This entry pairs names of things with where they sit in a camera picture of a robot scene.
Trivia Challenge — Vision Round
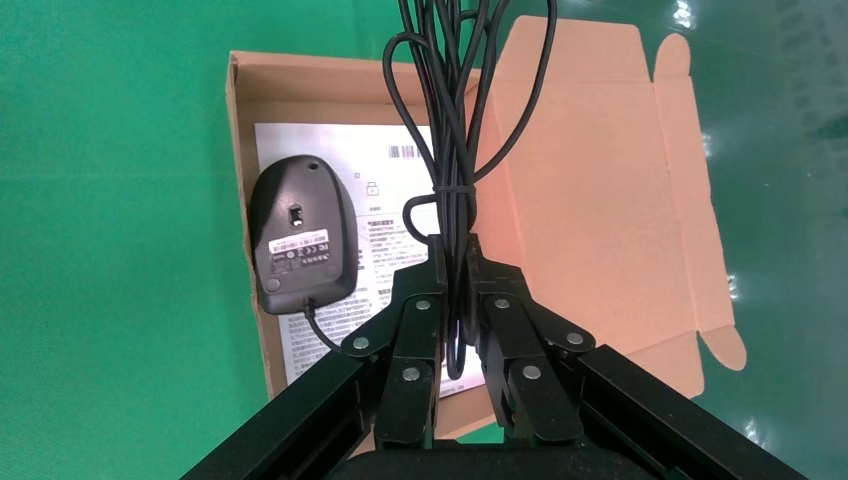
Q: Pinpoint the white printed instruction sheet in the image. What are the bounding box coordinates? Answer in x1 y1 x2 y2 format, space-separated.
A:
254 122 488 399

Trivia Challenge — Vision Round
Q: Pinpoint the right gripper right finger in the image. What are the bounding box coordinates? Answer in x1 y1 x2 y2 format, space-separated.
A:
463 233 806 480

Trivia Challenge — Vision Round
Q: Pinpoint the green table mat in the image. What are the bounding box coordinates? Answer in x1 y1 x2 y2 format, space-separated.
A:
0 0 505 480

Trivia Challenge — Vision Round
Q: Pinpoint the black mouse cable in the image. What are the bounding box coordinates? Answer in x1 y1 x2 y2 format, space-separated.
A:
246 0 559 382

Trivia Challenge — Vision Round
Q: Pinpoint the open orange cardboard box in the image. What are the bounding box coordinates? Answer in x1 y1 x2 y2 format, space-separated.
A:
225 14 749 442

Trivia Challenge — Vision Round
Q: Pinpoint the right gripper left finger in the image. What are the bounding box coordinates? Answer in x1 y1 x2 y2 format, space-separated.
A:
182 235 449 480

